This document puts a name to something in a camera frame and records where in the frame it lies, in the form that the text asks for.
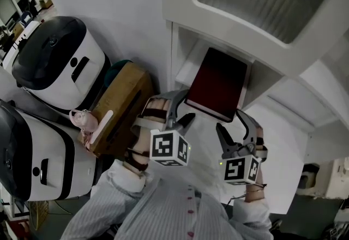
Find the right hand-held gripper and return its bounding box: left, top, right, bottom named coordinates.
left=215, top=109, right=269, bottom=186

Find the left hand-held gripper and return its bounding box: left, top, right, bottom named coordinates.
left=147, top=89, right=196, bottom=168

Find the dark red book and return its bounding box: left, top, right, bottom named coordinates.
left=184, top=47, right=248, bottom=123

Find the person's left forearm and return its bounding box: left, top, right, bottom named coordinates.
left=105, top=148, right=155, bottom=193

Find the person's right forearm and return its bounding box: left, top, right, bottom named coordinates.
left=230, top=159, right=273, bottom=233

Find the white desk bookshelf hutch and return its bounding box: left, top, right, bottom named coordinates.
left=160, top=0, right=349, bottom=158

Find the person's right hand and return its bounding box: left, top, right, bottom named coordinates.
left=256, top=127, right=269, bottom=150

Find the person's left hand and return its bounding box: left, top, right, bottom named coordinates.
left=130, top=98, right=171, bottom=152

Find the dark green round object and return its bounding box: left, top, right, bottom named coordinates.
left=105, top=59, right=133, bottom=92

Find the pink flat stick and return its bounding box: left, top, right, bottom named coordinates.
left=89, top=110, right=114, bottom=145

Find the pink plush doll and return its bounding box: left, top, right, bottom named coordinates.
left=69, top=109, right=99, bottom=152

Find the person's striped white shirt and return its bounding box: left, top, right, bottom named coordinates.
left=59, top=159, right=273, bottom=240

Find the white ornate carved chair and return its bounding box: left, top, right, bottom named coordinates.
left=296, top=157, right=349, bottom=200

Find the white black delivery robot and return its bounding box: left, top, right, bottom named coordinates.
left=11, top=16, right=112, bottom=114
left=0, top=99, right=103, bottom=202

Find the thin wrist bracelet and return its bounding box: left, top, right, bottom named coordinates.
left=244, top=183, right=267, bottom=194

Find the black wrist strap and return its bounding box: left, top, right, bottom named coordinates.
left=124, top=151, right=150, bottom=173

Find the gold wire basket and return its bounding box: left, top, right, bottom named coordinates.
left=28, top=200, right=50, bottom=231

